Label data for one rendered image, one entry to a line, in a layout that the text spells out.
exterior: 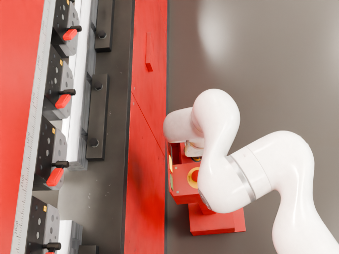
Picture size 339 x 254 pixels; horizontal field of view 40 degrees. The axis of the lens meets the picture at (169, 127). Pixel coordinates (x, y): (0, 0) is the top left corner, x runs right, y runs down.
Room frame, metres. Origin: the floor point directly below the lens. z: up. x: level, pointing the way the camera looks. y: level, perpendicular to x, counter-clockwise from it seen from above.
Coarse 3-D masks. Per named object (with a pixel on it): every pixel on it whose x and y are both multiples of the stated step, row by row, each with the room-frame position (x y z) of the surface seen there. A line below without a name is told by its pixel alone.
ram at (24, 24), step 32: (0, 0) 0.72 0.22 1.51; (32, 0) 0.82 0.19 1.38; (0, 32) 0.66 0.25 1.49; (32, 32) 0.74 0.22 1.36; (0, 64) 0.60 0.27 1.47; (32, 64) 0.68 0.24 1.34; (0, 96) 0.55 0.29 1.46; (0, 128) 0.49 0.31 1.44; (0, 160) 0.43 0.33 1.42; (32, 160) 0.47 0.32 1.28; (0, 192) 0.38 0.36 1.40; (0, 224) 0.32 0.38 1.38
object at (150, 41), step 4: (148, 32) 1.15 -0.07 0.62; (148, 36) 1.13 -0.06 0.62; (148, 40) 1.11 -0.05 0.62; (152, 40) 1.13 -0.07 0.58; (148, 44) 1.10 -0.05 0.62; (152, 44) 1.11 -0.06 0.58; (148, 48) 1.08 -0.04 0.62; (152, 48) 1.10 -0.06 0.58; (148, 52) 1.06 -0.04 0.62; (152, 52) 1.08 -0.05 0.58; (148, 56) 1.04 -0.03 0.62; (152, 56) 1.06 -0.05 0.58; (148, 60) 1.02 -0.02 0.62; (152, 60) 1.05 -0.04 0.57; (148, 64) 1.01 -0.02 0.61; (152, 64) 1.03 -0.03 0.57; (148, 68) 1.01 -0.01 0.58; (152, 68) 1.01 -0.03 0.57
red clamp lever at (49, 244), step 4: (44, 244) 0.31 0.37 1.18; (48, 244) 0.30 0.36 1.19; (52, 244) 0.30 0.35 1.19; (56, 244) 0.29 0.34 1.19; (60, 244) 0.29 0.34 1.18; (44, 248) 0.30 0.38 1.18; (48, 248) 0.29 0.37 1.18; (52, 248) 0.29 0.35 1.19; (56, 248) 0.29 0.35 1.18; (60, 248) 0.29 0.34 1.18; (48, 252) 0.28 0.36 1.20; (52, 252) 0.28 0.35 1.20
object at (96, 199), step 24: (120, 0) 1.15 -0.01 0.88; (120, 24) 1.05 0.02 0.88; (120, 48) 0.95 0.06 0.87; (96, 72) 0.90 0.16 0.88; (120, 72) 0.86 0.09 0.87; (120, 96) 0.77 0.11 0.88; (120, 120) 0.69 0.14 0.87; (120, 144) 0.61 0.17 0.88; (96, 168) 0.56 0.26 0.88; (120, 168) 0.53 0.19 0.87; (72, 192) 0.52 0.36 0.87; (96, 192) 0.49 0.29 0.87; (120, 192) 0.46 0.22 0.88; (72, 216) 0.45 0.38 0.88; (96, 216) 0.42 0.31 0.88; (120, 216) 0.39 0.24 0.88; (96, 240) 0.35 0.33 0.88; (120, 240) 0.32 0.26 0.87
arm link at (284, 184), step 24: (264, 144) 0.27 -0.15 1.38; (288, 144) 0.25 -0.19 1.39; (264, 168) 0.22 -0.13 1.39; (288, 168) 0.21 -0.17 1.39; (312, 168) 0.19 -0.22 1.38; (264, 192) 0.19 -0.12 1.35; (288, 192) 0.17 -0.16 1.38; (288, 216) 0.13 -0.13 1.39; (312, 216) 0.11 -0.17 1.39; (288, 240) 0.09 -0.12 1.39; (312, 240) 0.07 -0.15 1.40
